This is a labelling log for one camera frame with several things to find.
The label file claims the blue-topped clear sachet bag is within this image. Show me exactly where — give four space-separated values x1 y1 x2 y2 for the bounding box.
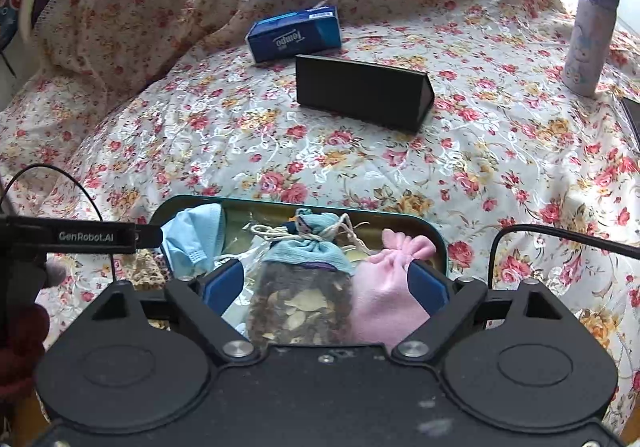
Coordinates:
245 208 357 346

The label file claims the purple cartoon water bottle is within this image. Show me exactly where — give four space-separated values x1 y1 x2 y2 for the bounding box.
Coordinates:
562 0 620 99

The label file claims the floral tablecloth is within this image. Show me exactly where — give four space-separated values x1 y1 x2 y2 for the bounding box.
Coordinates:
0 0 640 447

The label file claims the thin black cable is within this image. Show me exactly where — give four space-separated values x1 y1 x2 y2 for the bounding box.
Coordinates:
0 164 122 284

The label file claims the blue face mask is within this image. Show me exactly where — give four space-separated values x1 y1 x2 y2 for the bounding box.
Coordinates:
161 204 227 276

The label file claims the blue tissue box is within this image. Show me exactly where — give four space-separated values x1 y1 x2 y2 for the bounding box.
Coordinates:
245 5 344 64

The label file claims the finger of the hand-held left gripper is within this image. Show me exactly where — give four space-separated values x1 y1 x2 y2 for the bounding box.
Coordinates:
134 224 165 249

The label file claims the person's left hand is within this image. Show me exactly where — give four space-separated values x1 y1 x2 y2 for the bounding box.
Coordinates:
31 259 67 304

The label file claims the black flat device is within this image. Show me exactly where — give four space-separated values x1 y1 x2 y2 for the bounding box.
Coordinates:
620 97 640 151

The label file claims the clear plastic sachet bag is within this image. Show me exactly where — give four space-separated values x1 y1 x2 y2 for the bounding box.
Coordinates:
222 219 296 289

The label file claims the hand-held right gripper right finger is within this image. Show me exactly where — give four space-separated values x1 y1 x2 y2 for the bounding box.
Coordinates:
391 259 563 360

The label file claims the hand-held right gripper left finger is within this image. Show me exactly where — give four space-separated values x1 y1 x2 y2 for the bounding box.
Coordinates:
90 259 261 360

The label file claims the pink drawstring pouch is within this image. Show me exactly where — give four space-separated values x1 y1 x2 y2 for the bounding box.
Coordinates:
345 227 437 346

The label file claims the person's left forearm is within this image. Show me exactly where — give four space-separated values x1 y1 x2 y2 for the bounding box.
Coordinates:
0 301 52 390

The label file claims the green tin box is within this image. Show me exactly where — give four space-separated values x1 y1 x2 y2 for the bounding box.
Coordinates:
149 194 448 330

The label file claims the black triangular box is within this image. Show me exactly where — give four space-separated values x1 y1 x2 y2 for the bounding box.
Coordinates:
295 54 436 133

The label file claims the beige woven mat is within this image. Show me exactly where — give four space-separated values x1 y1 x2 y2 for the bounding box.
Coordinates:
131 249 172 331

